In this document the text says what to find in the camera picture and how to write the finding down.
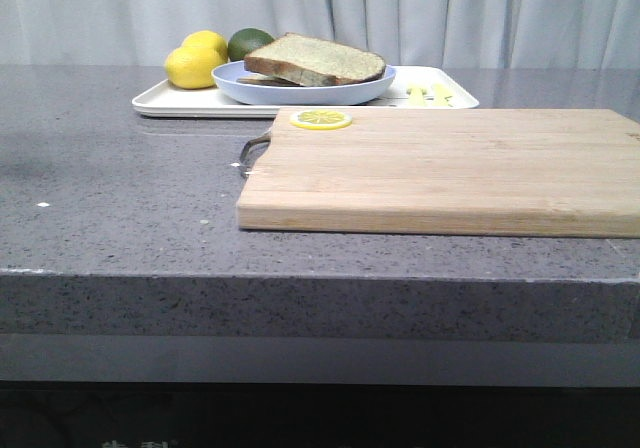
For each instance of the bread slice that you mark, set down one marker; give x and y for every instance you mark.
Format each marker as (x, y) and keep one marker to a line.
(265, 80)
(313, 62)

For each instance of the light blue plate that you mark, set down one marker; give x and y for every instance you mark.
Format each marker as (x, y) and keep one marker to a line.
(226, 77)

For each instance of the white tray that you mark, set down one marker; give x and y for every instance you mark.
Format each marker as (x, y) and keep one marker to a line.
(166, 101)

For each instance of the lemon slice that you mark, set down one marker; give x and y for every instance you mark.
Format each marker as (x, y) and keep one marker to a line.
(320, 119)

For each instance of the left yellow fork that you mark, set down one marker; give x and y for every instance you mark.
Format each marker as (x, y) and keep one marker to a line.
(416, 95)

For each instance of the yellow fork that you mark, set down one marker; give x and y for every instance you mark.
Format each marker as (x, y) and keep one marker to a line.
(442, 95)
(416, 95)

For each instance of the right yellow fork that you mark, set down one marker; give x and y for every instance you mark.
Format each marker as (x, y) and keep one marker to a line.
(442, 95)

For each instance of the green lime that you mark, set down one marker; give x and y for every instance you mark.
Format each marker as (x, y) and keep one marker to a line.
(245, 41)

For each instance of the front yellow lemon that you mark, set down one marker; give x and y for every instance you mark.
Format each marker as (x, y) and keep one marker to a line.
(190, 67)

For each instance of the yellow lemon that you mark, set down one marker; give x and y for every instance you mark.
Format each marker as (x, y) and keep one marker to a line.
(207, 39)
(190, 67)

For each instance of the rear yellow lemon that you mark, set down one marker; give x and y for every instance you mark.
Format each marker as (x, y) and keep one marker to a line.
(207, 39)

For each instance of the wooden cutting board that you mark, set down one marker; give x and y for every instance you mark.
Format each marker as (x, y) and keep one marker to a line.
(512, 172)

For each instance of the grey curtain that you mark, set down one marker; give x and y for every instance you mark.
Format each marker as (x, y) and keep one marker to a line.
(590, 34)

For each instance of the metal cutting board handle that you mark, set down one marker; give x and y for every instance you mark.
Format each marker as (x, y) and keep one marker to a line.
(251, 152)

